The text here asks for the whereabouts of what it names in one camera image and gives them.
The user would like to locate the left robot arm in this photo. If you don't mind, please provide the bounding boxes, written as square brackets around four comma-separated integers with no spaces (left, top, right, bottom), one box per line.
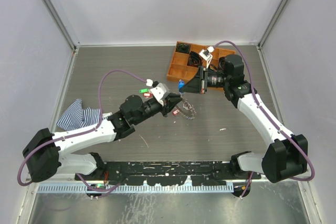
[23,93,182,183]

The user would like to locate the silver key with blue tag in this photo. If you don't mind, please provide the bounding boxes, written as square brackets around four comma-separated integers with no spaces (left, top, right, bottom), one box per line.
[178,80,185,91]

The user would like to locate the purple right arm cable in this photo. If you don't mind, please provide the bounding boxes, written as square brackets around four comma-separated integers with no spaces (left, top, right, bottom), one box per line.
[209,40,316,182]

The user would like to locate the orange wooden compartment tray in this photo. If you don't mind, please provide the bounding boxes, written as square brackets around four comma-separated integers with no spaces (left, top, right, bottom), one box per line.
[166,41,236,93]

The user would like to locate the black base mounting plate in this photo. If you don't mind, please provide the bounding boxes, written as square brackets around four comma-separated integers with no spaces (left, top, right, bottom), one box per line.
[83,161,248,186]

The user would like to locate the aluminium frame rail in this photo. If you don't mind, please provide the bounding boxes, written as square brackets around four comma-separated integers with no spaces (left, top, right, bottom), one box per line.
[29,161,78,183]

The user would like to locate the black rolled belt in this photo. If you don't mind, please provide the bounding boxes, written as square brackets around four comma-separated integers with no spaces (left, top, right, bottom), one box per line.
[218,57,226,71]
[175,42,191,54]
[187,51,202,67]

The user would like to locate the slotted cable duct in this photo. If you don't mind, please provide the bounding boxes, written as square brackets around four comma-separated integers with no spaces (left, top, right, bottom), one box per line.
[37,182,234,194]

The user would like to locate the striped blue white cloth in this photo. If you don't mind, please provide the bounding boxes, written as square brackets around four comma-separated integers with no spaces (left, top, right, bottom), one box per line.
[56,99,112,131]

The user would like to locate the large metal disc keyring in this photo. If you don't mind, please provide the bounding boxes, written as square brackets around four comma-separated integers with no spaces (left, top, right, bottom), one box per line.
[176,99,196,120]

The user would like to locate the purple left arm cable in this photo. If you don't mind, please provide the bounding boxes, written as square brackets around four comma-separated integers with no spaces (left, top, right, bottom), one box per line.
[16,69,154,186]

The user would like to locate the red plastic key tag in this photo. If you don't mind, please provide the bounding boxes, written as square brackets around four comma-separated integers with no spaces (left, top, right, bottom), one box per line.
[172,109,180,116]

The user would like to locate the black rolled belt back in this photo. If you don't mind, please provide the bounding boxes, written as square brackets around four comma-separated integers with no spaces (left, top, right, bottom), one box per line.
[175,42,191,54]

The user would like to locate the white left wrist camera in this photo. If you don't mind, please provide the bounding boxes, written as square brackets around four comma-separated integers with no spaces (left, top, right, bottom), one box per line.
[150,83,170,106]

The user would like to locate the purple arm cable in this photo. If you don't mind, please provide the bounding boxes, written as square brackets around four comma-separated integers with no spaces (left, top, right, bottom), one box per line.
[16,69,154,186]
[209,40,316,182]

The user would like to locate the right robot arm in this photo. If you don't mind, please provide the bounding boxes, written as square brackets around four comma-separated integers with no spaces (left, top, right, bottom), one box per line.
[179,55,308,183]

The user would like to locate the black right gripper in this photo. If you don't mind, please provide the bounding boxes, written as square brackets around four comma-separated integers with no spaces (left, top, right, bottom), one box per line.
[180,66,230,94]

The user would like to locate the black rolled belt middle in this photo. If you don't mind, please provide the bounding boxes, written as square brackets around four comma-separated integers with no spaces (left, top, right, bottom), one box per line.
[187,51,202,67]

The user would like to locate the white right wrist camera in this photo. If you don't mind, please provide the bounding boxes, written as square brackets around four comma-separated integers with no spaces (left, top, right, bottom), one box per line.
[198,46,215,68]

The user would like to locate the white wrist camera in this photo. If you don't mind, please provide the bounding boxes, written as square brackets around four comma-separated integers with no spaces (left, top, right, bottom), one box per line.
[198,46,215,68]
[150,83,170,106]

